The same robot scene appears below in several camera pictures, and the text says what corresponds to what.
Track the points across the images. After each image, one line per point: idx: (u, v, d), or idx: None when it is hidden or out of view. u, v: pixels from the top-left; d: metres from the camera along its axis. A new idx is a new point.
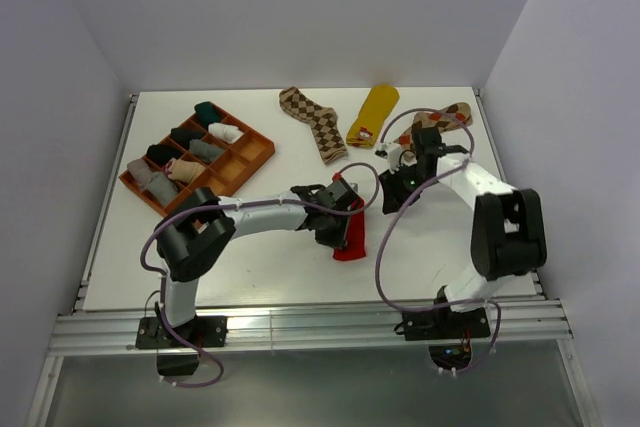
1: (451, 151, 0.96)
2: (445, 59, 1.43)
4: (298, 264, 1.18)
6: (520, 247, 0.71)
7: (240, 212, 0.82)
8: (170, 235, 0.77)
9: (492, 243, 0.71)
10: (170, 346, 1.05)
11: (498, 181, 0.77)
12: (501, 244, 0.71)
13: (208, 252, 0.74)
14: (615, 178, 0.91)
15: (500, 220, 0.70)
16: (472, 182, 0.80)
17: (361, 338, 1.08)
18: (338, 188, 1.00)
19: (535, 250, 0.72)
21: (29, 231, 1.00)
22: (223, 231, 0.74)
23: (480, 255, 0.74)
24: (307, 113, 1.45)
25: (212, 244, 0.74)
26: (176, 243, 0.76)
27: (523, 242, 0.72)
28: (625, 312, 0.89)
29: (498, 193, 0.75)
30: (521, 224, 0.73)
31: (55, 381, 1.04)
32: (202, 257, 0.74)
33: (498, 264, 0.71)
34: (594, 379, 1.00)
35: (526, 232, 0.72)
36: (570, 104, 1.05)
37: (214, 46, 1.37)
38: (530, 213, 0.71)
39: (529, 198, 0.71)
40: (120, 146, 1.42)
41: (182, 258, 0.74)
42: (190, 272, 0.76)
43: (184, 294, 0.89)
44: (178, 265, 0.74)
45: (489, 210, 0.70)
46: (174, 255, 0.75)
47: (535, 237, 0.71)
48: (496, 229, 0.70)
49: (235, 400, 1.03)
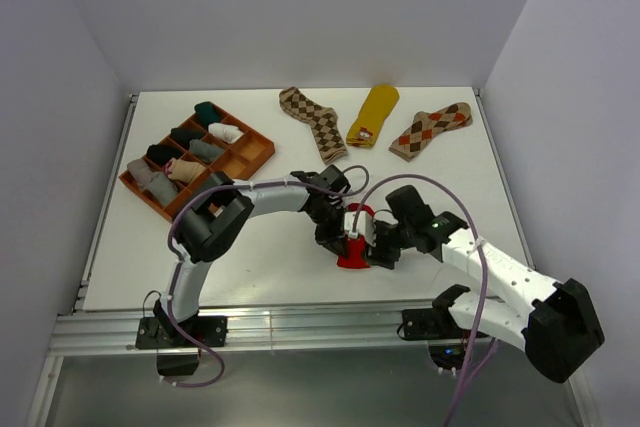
1: (455, 235, 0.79)
2: (445, 59, 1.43)
4: (297, 264, 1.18)
6: (584, 345, 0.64)
7: (253, 192, 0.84)
8: (189, 218, 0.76)
9: (562, 359, 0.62)
10: (170, 346, 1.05)
11: (535, 275, 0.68)
12: (565, 347, 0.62)
13: (230, 230, 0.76)
14: (615, 178, 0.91)
15: (560, 323, 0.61)
16: (506, 281, 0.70)
17: (360, 338, 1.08)
18: (331, 173, 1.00)
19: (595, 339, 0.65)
21: (29, 230, 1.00)
22: (244, 208, 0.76)
23: (542, 364, 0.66)
24: (307, 113, 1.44)
25: (234, 223, 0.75)
26: (196, 226, 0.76)
27: (581, 333, 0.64)
28: (626, 311, 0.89)
29: (542, 291, 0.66)
30: (574, 314, 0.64)
31: (54, 381, 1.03)
32: (225, 237, 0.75)
33: (569, 371, 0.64)
34: (594, 379, 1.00)
35: (582, 324, 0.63)
36: (571, 103, 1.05)
37: (214, 46, 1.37)
38: (584, 308, 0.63)
39: (578, 290, 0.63)
40: (120, 146, 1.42)
41: (206, 239, 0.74)
42: (212, 253, 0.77)
43: (194, 284, 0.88)
44: (202, 247, 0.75)
45: (553, 331, 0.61)
46: (196, 238, 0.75)
47: (592, 328, 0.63)
48: (562, 343, 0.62)
49: (235, 400, 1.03)
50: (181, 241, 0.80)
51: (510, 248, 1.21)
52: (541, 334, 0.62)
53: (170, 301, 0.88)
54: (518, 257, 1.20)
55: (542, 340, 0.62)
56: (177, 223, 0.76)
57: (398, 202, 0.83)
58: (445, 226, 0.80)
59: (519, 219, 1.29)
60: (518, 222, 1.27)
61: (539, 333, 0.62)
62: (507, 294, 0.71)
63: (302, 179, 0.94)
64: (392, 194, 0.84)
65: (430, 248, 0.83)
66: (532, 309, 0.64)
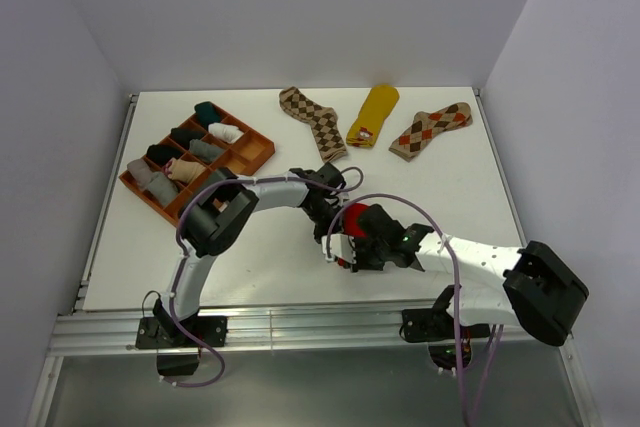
1: (424, 241, 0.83)
2: (445, 58, 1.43)
4: (297, 264, 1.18)
6: (568, 298, 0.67)
7: (257, 187, 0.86)
8: (195, 213, 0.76)
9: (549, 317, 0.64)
10: (170, 346, 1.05)
11: (500, 248, 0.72)
12: (553, 310, 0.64)
13: (237, 223, 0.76)
14: (615, 178, 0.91)
15: (535, 287, 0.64)
16: (476, 262, 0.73)
17: (361, 339, 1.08)
18: (326, 170, 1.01)
19: (576, 290, 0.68)
21: (29, 230, 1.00)
22: (250, 200, 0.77)
23: (541, 333, 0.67)
24: (307, 113, 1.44)
25: (241, 215, 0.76)
26: (202, 221, 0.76)
27: (562, 290, 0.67)
28: (626, 311, 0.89)
29: (509, 261, 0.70)
30: (548, 275, 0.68)
31: (54, 381, 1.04)
32: (231, 230, 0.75)
33: (566, 330, 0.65)
34: (595, 380, 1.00)
35: (560, 280, 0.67)
36: (571, 103, 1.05)
37: (214, 45, 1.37)
38: (549, 261, 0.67)
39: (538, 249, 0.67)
40: (120, 146, 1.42)
41: (213, 232, 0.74)
42: (219, 247, 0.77)
43: (199, 279, 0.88)
44: (209, 241, 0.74)
45: (525, 290, 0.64)
46: (202, 232, 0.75)
47: (569, 280, 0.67)
48: (542, 300, 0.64)
49: (235, 400, 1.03)
50: (188, 237, 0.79)
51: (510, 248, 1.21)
52: (517, 297, 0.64)
53: (173, 299, 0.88)
54: None
55: (523, 305, 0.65)
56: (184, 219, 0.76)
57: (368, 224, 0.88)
58: (413, 237, 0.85)
59: (519, 219, 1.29)
60: (518, 222, 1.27)
61: (517, 297, 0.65)
62: (481, 276, 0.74)
63: (301, 175, 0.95)
64: (363, 216, 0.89)
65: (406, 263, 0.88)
66: (505, 278, 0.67)
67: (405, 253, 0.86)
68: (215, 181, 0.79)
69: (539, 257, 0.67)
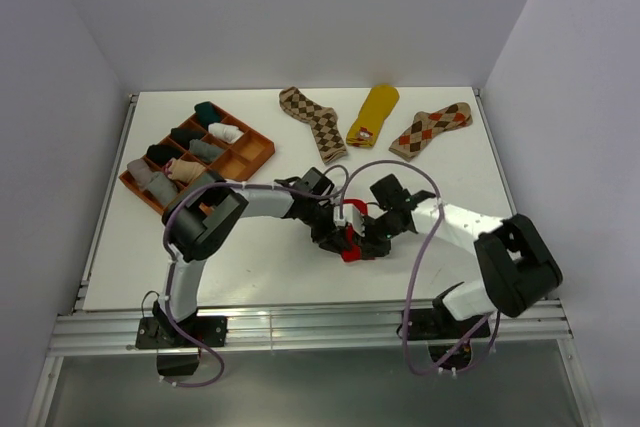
1: (424, 202, 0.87)
2: (446, 58, 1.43)
4: (297, 264, 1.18)
6: (536, 275, 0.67)
7: (246, 192, 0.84)
8: (181, 217, 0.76)
9: (509, 281, 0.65)
10: (170, 346, 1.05)
11: (484, 216, 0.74)
12: (518, 279, 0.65)
13: (224, 226, 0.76)
14: (615, 178, 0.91)
15: (506, 254, 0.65)
16: (460, 225, 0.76)
17: (360, 338, 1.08)
18: (312, 177, 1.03)
19: (548, 272, 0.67)
21: (29, 230, 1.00)
22: (239, 203, 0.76)
23: (500, 299, 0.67)
24: (307, 113, 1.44)
25: (229, 218, 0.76)
26: (188, 224, 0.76)
27: (535, 267, 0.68)
28: (626, 312, 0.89)
29: (489, 226, 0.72)
30: (525, 251, 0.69)
31: (54, 381, 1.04)
32: (217, 233, 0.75)
33: (523, 299, 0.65)
34: (595, 380, 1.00)
35: (534, 257, 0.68)
36: (571, 104, 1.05)
37: (214, 45, 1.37)
38: (527, 235, 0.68)
39: (523, 222, 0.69)
40: (120, 146, 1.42)
41: (200, 235, 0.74)
42: (205, 251, 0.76)
43: (191, 283, 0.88)
44: (194, 244, 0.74)
45: (493, 250, 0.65)
46: (188, 236, 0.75)
47: (544, 260, 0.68)
48: (507, 264, 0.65)
49: (234, 400, 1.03)
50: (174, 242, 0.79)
51: None
52: (484, 255, 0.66)
53: (168, 301, 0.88)
54: None
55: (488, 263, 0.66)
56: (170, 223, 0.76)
57: (377, 186, 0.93)
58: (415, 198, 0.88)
59: None
60: None
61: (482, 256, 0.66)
62: (460, 236, 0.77)
63: (284, 184, 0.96)
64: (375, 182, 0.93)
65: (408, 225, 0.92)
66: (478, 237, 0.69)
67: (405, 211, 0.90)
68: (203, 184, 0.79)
69: (518, 228, 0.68)
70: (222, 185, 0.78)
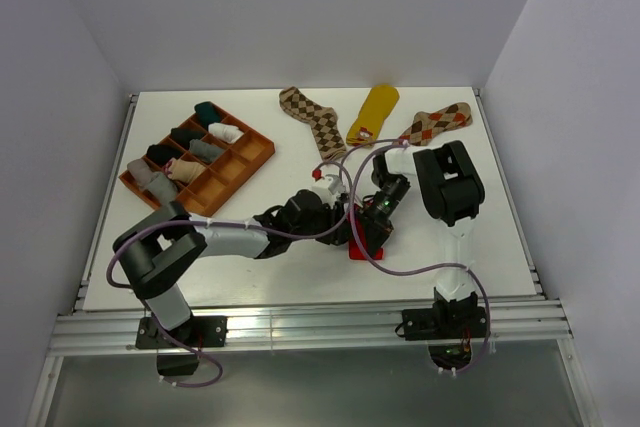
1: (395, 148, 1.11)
2: (446, 58, 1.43)
4: (298, 265, 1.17)
6: (462, 186, 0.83)
7: (209, 230, 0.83)
8: (133, 250, 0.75)
9: (435, 185, 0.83)
10: (170, 346, 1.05)
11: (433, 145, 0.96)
12: (442, 184, 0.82)
13: (175, 268, 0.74)
14: (615, 178, 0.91)
15: (433, 164, 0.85)
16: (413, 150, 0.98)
17: (361, 339, 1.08)
18: (293, 210, 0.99)
19: (473, 185, 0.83)
21: (28, 231, 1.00)
22: (192, 246, 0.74)
23: (432, 204, 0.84)
24: (307, 113, 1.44)
25: (179, 259, 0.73)
26: (138, 258, 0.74)
27: (461, 179, 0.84)
28: (626, 312, 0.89)
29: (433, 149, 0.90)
30: (457, 168, 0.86)
31: (54, 380, 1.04)
32: (166, 275, 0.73)
33: (447, 202, 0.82)
34: (595, 379, 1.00)
35: (461, 171, 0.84)
36: (571, 104, 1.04)
37: (214, 45, 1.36)
38: (458, 155, 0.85)
39: (454, 145, 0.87)
40: (120, 146, 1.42)
41: (146, 275, 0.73)
42: (151, 290, 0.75)
43: (164, 304, 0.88)
44: (139, 283, 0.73)
45: (425, 159, 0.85)
46: (135, 273, 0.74)
47: (469, 174, 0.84)
48: (433, 171, 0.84)
49: (235, 400, 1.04)
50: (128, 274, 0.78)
51: (510, 248, 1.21)
52: (419, 164, 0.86)
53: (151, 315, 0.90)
54: (519, 257, 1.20)
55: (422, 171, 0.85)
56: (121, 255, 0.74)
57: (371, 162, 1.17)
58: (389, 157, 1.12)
59: (519, 220, 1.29)
60: (518, 222, 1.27)
61: (418, 167, 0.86)
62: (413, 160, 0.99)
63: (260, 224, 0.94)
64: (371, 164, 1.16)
65: (389, 174, 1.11)
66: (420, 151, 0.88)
67: (377, 158, 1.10)
68: (162, 218, 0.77)
69: (451, 150, 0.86)
70: (179, 223, 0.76)
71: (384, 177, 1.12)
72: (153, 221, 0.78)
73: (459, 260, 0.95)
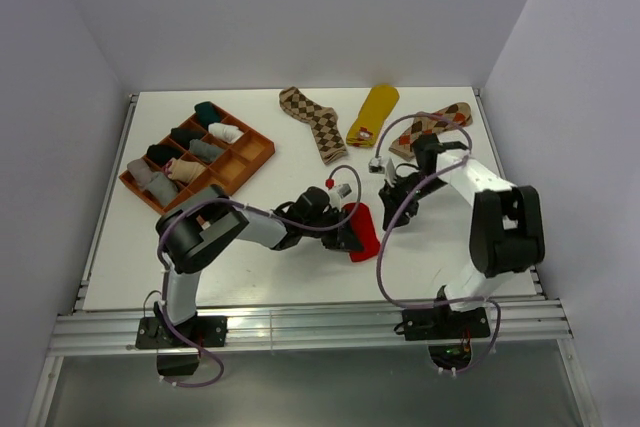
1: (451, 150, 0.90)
2: (446, 58, 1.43)
4: (298, 265, 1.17)
6: (519, 244, 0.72)
7: (246, 212, 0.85)
8: (178, 225, 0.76)
9: (490, 240, 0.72)
10: (170, 346, 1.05)
11: (497, 177, 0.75)
12: (498, 241, 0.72)
13: (220, 244, 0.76)
14: (615, 179, 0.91)
15: (497, 217, 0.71)
16: (471, 178, 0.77)
17: (361, 339, 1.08)
18: (304, 203, 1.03)
19: (533, 245, 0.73)
21: (28, 230, 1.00)
22: (238, 222, 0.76)
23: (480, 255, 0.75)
24: (307, 113, 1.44)
25: (226, 234, 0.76)
26: (183, 234, 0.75)
27: (521, 238, 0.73)
28: (627, 312, 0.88)
29: (497, 189, 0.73)
30: (520, 221, 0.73)
31: (54, 380, 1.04)
32: (212, 249, 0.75)
33: (498, 259, 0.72)
34: (595, 379, 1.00)
35: (525, 228, 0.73)
36: (571, 103, 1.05)
37: (213, 45, 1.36)
38: (528, 209, 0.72)
39: (527, 193, 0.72)
40: (121, 146, 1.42)
41: (192, 249, 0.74)
42: (194, 265, 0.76)
43: (184, 292, 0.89)
44: (186, 257, 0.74)
45: (489, 209, 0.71)
46: (181, 248, 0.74)
47: (533, 234, 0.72)
48: (494, 227, 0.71)
49: (235, 400, 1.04)
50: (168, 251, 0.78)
51: None
52: (479, 210, 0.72)
53: (165, 306, 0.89)
54: None
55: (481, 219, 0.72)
56: (167, 230, 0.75)
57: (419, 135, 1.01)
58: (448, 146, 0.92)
59: None
60: None
61: (477, 213, 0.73)
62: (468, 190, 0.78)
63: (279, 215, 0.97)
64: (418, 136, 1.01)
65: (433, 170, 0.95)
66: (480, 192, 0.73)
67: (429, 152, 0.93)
68: (205, 197, 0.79)
69: (521, 199, 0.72)
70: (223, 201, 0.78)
71: (424, 169, 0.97)
72: (196, 199, 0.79)
73: (479, 294, 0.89)
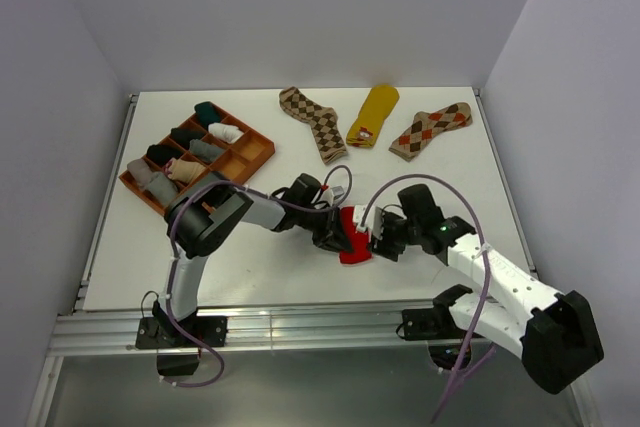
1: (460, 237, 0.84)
2: (446, 59, 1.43)
4: (298, 264, 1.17)
6: (581, 358, 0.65)
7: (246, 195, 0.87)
8: (186, 211, 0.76)
9: (555, 368, 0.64)
10: (170, 346, 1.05)
11: (536, 285, 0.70)
12: (563, 366, 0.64)
13: (230, 223, 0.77)
14: (615, 179, 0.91)
15: (558, 345, 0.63)
16: (508, 288, 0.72)
17: (361, 339, 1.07)
18: (298, 186, 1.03)
19: (593, 353, 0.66)
21: (28, 230, 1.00)
22: (245, 201, 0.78)
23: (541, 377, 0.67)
24: (307, 113, 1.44)
25: (235, 214, 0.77)
26: (192, 218, 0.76)
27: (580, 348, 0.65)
28: (627, 312, 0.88)
29: (541, 301, 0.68)
30: (574, 328, 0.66)
31: (54, 380, 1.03)
32: (223, 229, 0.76)
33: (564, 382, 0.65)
34: (594, 379, 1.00)
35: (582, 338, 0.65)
36: (570, 104, 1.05)
37: (213, 45, 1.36)
38: (584, 322, 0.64)
39: (579, 306, 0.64)
40: (121, 146, 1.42)
41: (204, 231, 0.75)
42: (208, 248, 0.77)
43: (191, 282, 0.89)
44: (199, 239, 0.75)
45: (550, 340, 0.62)
46: (194, 232, 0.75)
47: (592, 344, 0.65)
48: (557, 355, 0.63)
49: (235, 399, 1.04)
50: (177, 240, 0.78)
51: (511, 248, 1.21)
52: (537, 341, 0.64)
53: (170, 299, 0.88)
54: (518, 257, 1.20)
55: (544, 352, 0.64)
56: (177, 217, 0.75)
57: (409, 193, 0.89)
58: (454, 230, 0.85)
59: (519, 219, 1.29)
60: (518, 222, 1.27)
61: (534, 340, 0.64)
62: (506, 297, 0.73)
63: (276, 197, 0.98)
64: (408, 193, 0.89)
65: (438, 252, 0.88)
66: (532, 316, 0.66)
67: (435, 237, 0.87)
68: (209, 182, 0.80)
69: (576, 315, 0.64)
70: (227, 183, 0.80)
71: (426, 249, 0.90)
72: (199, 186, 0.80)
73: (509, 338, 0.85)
